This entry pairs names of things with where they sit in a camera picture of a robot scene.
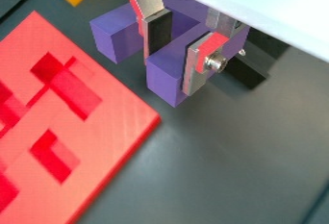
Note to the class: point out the purple U-shaped block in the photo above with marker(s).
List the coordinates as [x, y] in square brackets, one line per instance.
[119, 41]

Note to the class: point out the black angled fixture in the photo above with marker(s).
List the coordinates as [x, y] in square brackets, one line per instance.
[250, 68]

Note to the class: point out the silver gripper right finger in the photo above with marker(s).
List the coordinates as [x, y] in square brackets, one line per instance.
[210, 51]

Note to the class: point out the red slotted board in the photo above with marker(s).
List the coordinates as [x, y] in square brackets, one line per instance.
[71, 125]

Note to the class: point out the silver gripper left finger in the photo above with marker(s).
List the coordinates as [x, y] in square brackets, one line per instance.
[155, 24]

